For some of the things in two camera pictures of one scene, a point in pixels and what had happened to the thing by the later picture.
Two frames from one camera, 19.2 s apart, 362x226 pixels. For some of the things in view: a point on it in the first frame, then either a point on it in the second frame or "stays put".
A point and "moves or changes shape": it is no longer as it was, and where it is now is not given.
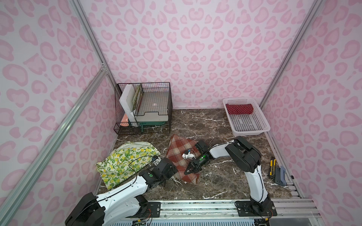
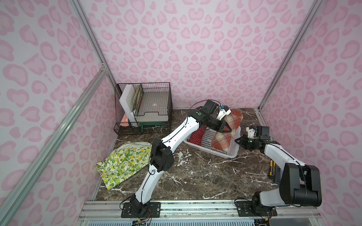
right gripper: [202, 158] -> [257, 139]
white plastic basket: [256, 122] moves or changes shape
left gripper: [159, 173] -> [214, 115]
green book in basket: [137, 98] stays put
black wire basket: [143, 108] stays put
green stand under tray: [145, 123] stays put
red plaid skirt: [177, 147] -> [222, 141]
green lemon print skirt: [121, 165] stays put
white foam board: [127, 101] stays put
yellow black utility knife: [272, 164] stays put
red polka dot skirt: [239, 108] -> [196, 137]
